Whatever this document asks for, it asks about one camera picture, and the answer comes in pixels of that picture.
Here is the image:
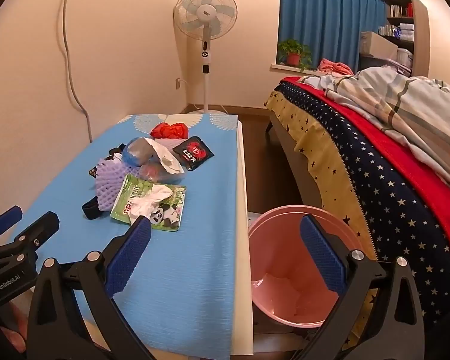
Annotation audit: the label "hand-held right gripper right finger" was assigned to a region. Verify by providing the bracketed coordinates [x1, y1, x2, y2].
[285, 213, 432, 360]

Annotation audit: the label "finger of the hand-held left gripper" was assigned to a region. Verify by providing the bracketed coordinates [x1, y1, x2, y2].
[0, 211, 61, 267]
[0, 205, 24, 241]

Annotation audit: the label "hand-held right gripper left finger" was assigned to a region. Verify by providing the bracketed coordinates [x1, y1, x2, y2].
[25, 215, 158, 360]

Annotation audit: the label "pink plastic bin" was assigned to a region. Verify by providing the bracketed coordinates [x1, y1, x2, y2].
[247, 204, 364, 331]

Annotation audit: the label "purple foam fruit net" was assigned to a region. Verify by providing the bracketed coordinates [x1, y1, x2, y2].
[94, 155, 136, 212]

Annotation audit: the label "blue plastic bag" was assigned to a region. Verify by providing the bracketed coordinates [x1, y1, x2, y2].
[122, 137, 154, 167]

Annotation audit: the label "white plastic bag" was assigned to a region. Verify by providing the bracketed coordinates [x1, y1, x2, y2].
[142, 139, 186, 175]

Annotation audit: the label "red plastic bag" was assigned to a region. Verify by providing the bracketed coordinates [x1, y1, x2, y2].
[150, 121, 190, 140]

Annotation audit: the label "crumpled white tissue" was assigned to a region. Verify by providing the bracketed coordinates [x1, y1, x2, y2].
[129, 184, 173, 226]

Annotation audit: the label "green panda packet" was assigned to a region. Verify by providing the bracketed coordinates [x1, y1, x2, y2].
[110, 173, 187, 231]

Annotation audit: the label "star-print bedsheet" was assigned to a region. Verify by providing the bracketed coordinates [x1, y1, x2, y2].
[264, 82, 450, 346]

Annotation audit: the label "white table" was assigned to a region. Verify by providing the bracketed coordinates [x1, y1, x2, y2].
[232, 114, 256, 357]

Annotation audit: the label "blue tablecloth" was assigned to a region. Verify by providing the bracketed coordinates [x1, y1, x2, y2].
[7, 113, 239, 360]

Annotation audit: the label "dark patterned wrapper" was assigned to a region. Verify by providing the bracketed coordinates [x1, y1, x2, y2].
[88, 148, 124, 179]

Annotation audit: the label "black snack packet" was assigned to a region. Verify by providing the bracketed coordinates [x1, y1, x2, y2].
[172, 136, 214, 171]

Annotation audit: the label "red blanket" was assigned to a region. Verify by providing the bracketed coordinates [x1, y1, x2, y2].
[281, 77, 450, 271]

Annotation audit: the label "striped quilt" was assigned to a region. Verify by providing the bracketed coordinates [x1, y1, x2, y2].
[298, 67, 450, 196]

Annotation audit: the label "pink clothes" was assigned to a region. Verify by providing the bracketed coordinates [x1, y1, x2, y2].
[319, 58, 355, 76]

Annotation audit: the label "white window sill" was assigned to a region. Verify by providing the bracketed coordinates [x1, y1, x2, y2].
[270, 63, 319, 74]

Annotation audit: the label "potted green plant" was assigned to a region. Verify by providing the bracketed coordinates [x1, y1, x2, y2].
[277, 38, 314, 70]

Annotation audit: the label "white cardboard box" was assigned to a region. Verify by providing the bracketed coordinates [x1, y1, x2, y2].
[360, 31, 398, 59]

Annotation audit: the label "blue curtain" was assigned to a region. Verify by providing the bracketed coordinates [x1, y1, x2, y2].
[279, 0, 389, 72]

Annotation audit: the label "dark bookshelf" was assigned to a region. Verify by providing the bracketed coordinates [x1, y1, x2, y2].
[382, 0, 415, 68]

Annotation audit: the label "white standing fan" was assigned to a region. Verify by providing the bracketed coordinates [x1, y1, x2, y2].
[173, 0, 239, 116]

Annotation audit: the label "black strap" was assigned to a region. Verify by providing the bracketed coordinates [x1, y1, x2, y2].
[82, 195, 111, 220]

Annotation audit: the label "grey wall cable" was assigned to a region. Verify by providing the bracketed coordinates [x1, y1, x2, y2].
[60, 0, 94, 145]

